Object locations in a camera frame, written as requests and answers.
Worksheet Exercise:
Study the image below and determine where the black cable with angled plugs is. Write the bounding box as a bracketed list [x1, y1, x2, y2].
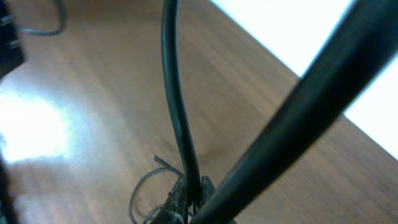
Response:
[160, 0, 203, 206]

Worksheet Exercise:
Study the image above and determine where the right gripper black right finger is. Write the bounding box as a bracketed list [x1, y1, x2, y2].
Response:
[200, 175, 216, 207]

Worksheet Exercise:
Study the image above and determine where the black thin micro-USB cable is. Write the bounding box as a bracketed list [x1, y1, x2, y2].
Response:
[15, 0, 68, 37]

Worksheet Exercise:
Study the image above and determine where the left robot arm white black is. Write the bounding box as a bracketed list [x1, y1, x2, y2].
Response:
[1, 0, 25, 79]

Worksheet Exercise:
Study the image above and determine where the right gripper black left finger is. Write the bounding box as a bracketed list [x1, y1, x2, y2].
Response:
[150, 174, 188, 224]

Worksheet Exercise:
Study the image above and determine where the right camera cable black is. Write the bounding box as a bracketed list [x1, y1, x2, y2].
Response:
[192, 0, 397, 223]

